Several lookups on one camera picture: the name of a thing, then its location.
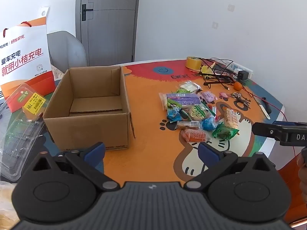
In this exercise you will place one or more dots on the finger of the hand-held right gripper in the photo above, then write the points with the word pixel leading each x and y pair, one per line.
pixel 263 130

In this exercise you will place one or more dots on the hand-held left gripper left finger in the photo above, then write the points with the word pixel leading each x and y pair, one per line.
pixel 94 152

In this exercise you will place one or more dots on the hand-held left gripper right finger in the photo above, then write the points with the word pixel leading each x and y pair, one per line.
pixel 208 152

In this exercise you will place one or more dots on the brown cardboard box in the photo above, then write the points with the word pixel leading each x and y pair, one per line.
pixel 96 129

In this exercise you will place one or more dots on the orange snack packet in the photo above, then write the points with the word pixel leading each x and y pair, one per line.
pixel 193 135

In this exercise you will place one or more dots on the blue snack packet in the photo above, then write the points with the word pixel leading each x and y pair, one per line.
pixel 174 113
pixel 208 124

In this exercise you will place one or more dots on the brown snack packet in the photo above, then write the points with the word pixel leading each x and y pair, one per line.
pixel 188 125

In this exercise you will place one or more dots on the long cracker packet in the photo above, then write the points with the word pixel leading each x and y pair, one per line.
pixel 230 118

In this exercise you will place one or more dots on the green label cake packet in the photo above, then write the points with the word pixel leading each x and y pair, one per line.
pixel 199 111

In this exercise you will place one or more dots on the red snack packet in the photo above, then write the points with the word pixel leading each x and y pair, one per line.
pixel 213 110

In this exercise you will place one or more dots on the lilac snack packet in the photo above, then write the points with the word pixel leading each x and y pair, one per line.
pixel 207 97

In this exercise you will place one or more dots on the clear packet purple label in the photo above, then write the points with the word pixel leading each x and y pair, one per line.
pixel 179 99

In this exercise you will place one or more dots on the bright green snack packet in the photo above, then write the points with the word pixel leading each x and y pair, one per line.
pixel 181 91

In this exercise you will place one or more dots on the white snack packet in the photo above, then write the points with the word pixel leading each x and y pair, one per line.
pixel 189 86

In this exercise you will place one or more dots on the person's right hand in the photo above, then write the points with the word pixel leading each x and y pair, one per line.
pixel 304 172

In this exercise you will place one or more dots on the white pen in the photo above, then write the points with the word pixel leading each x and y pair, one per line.
pixel 263 110

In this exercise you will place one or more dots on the black pen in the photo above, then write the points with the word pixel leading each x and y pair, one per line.
pixel 267 105

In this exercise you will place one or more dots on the metal key bunch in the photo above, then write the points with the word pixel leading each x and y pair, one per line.
pixel 239 98

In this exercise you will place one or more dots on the small orange fruit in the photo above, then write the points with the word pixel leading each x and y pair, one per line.
pixel 238 86

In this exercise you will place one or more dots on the black charger adapter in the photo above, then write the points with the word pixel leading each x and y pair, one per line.
pixel 243 74

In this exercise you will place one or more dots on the white charger adapter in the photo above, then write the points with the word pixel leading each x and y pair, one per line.
pixel 236 71

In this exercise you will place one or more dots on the white power strip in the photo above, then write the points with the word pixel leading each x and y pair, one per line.
pixel 236 66

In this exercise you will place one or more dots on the clear plastic clamshell container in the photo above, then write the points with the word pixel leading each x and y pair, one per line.
pixel 21 134

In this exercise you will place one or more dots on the yellow toy figure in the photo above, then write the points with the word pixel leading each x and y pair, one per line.
pixel 206 70

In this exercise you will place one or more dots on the dotted cushion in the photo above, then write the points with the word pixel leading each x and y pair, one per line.
pixel 57 73

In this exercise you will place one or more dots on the yellow tape roll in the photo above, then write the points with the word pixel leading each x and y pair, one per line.
pixel 193 64

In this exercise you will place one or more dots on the crumpled plastic bag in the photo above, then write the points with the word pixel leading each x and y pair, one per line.
pixel 7 203

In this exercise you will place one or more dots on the grey chair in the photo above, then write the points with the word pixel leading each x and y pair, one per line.
pixel 67 50

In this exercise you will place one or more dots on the white orange paper gift bag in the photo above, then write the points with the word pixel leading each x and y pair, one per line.
pixel 24 60

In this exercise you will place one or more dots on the grey door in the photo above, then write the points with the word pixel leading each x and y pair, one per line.
pixel 110 28

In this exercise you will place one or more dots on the white wall socket cover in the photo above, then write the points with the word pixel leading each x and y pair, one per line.
pixel 215 25
pixel 231 7

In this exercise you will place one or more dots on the white wall bracket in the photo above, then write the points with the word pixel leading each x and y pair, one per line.
pixel 44 12

